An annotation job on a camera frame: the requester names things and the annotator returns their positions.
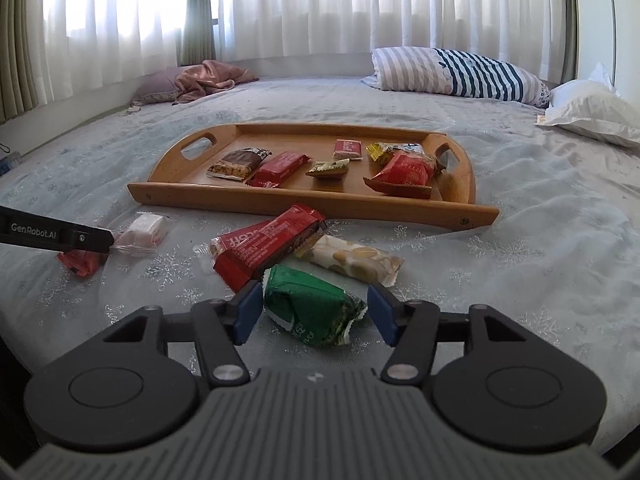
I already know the clear red-bottom snack packet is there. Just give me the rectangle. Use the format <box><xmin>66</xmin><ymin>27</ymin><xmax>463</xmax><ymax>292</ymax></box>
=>
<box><xmin>56</xmin><ymin>250</ymin><xmax>108</xmax><ymax>278</ymax></box>

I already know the clear white candy packet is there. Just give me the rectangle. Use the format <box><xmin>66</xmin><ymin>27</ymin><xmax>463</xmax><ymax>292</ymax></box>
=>
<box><xmin>113</xmin><ymin>212</ymin><xmax>168</xmax><ymax>256</ymax></box>

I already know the long red wafer bar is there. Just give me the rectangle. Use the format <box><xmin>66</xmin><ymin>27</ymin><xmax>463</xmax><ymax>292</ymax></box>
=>
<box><xmin>210</xmin><ymin>204</ymin><xmax>326</xmax><ymax>292</ymax></box>

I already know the cream nougat snack packet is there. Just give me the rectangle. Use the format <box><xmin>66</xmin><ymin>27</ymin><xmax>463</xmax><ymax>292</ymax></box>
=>
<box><xmin>300</xmin><ymin>235</ymin><xmax>405</xmax><ymax>287</ymax></box>

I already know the green snack packet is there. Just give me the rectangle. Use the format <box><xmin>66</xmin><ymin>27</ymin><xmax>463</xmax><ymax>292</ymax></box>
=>
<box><xmin>262</xmin><ymin>264</ymin><xmax>368</xmax><ymax>348</ymax></box>

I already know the large red peanut bag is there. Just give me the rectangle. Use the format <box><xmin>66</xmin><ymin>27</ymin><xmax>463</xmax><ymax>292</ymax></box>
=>
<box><xmin>363</xmin><ymin>152</ymin><xmax>442</xmax><ymax>200</ymax></box>

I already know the brown peanut snack packet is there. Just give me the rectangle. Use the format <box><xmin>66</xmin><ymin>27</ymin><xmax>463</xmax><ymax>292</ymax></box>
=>
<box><xmin>206</xmin><ymin>148</ymin><xmax>271</xmax><ymax>182</ymax></box>

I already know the yellow snack packet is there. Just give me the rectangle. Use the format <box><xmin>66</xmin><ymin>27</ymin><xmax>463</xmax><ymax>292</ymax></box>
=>
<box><xmin>366</xmin><ymin>142</ymin><xmax>425</xmax><ymax>166</ymax></box>

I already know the gold foil snack packet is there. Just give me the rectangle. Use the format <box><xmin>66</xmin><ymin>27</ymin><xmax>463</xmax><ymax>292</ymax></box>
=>
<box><xmin>306</xmin><ymin>159</ymin><xmax>350</xmax><ymax>180</ymax></box>

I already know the small red Biscoff packet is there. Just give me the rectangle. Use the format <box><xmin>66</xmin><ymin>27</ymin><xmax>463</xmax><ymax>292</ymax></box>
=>
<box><xmin>333</xmin><ymin>139</ymin><xmax>362</xmax><ymax>160</ymax></box>

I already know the wooden serving tray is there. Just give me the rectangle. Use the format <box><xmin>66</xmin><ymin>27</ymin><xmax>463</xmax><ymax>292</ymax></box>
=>
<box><xmin>128</xmin><ymin>122</ymin><xmax>499</xmax><ymax>231</ymax></box>

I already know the purple pillow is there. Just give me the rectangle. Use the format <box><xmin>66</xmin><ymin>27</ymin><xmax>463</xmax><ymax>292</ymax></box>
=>
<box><xmin>129</xmin><ymin>66</ymin><xmax>186</xmax><ymax>106</ymax></box>

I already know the blue snowflake bedspread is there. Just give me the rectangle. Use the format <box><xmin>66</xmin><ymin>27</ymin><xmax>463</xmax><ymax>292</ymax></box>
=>
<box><xmin>1</xmin><ymin>78</ymin><xmax>639</xmax><ymax>451</ymax></box>

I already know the pink crumpled cloth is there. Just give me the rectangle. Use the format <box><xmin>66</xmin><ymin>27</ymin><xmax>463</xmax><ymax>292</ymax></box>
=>
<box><xmin>175</xmin><ymin>60</ymin><xmax>258</xmax><ymax>104</ymax></box>

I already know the white curtain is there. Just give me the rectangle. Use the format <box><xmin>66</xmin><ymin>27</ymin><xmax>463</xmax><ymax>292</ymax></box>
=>
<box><xmin>26</xmin><ymin>0</ymin><xmax>577</xmax><ymax>104</ymax></box>

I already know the green curtain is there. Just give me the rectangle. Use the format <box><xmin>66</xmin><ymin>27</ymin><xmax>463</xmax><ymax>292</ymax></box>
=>
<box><xmin>180</xmin><ymin>0</ymin><xmax>216</xmax><ymax>66</ymax></box>

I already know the striped pillow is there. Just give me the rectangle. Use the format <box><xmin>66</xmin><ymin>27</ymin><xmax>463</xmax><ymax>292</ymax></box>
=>
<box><xmin>362</xmin><ymin>47</ymin><xmax>550</xmax><ymax>108</ymax></box>

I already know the white pillow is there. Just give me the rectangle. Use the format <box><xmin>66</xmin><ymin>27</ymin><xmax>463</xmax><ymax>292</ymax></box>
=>
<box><xmin>536</xmin><ymin>62</ymin><xmax>639</xmax><ymax>152</ymax></box>

